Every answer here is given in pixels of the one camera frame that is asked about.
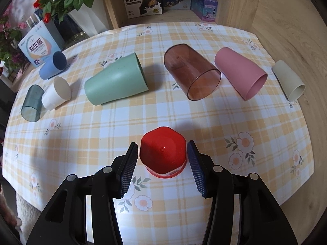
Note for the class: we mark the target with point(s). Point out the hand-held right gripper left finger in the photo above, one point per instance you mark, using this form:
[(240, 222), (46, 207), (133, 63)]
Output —
[(127, 173)]

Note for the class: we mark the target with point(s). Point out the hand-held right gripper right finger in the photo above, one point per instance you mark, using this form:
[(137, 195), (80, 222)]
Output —
[(197, 176)]

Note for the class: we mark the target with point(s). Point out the red cup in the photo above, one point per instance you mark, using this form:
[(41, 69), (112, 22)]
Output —
[(162, 151)]

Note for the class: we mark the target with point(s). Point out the green cup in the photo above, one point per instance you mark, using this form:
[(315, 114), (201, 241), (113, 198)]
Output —
[(115, 80)]

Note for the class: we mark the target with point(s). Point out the white cup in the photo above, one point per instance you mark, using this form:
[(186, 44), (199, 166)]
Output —
[(55, 94)]

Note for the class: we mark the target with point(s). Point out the brown transparent cup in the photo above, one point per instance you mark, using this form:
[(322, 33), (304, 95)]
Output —
[(190, 69)]

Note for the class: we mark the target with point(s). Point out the pink cup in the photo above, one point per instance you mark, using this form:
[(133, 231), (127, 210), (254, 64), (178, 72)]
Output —
[(238, 72)]

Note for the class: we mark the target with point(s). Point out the grey transparent cup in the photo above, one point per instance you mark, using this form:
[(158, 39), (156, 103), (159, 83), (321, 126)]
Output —
[(32, 106)]

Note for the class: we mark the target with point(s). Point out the blue cup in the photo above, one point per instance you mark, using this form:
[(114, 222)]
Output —
[(51, 67)]

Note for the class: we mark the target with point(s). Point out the beige cup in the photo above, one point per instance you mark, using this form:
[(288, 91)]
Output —
[(287, 77)]

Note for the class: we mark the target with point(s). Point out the white and blue box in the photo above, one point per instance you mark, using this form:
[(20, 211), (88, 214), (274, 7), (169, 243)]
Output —
[(38, 46)]

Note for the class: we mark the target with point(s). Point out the white vase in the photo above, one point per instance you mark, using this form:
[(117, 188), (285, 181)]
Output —
[(89, 17)]

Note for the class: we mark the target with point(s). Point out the purple box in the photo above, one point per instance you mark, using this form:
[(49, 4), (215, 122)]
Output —
[(205, 6)]

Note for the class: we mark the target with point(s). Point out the pink flower plant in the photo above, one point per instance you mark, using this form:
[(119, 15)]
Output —
[(10, 40)]

